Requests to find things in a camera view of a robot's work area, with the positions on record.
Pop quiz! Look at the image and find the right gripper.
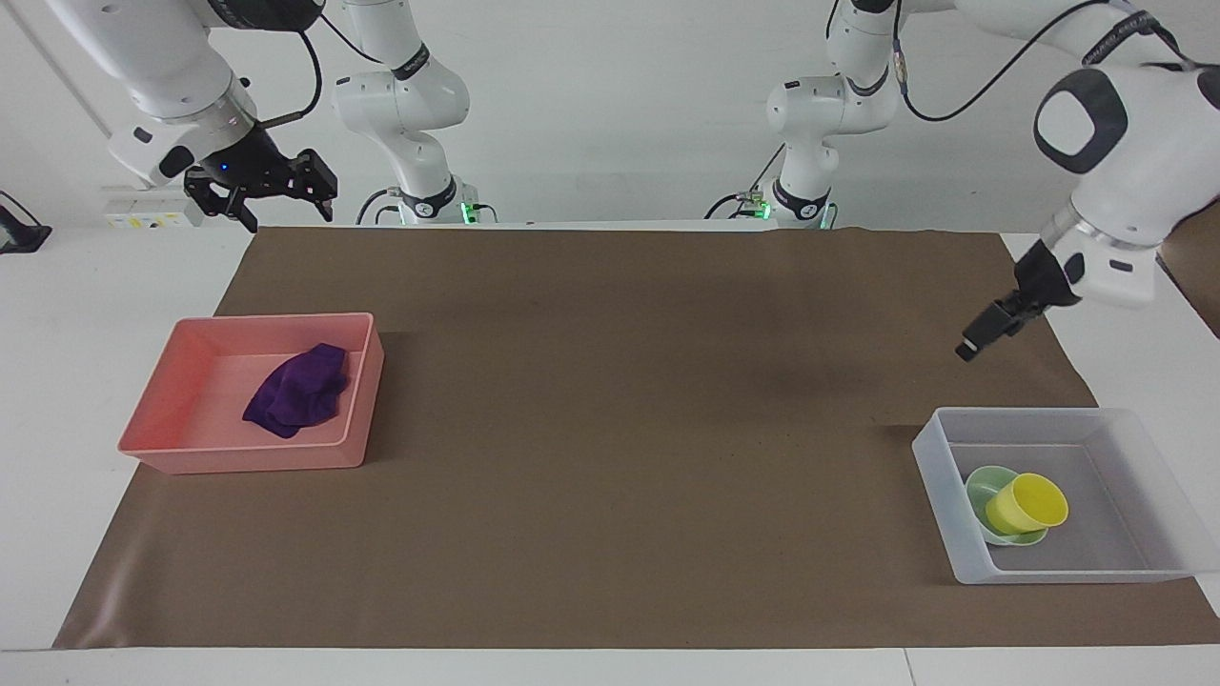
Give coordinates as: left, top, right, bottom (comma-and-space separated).
183, 128, 341, 235

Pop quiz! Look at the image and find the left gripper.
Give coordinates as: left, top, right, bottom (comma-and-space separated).
1011, 237, 1084, 312

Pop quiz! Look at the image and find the purple cloth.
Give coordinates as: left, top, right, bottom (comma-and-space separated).
242, 343, 350, 440

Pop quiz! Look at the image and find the light green bowl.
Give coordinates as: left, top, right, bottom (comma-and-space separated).
965, 465, 1049, 548

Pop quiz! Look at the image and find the translucent white plastic bin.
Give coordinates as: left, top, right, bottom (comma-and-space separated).
911, 406, 1220, 585

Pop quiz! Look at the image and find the yellow plastic cup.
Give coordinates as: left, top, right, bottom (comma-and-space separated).
985, 473, 1069, 536

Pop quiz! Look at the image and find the pink plastic tray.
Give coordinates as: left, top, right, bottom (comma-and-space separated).
117, 313, 385, 475

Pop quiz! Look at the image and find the black stand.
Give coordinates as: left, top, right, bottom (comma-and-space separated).
0, 190, 54, 256

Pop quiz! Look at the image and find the black cable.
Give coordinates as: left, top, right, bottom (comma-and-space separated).
356, 188, 403, 227
255, 27, 326, 131
890, 0, 1194, 124
703, 143, 788, 221

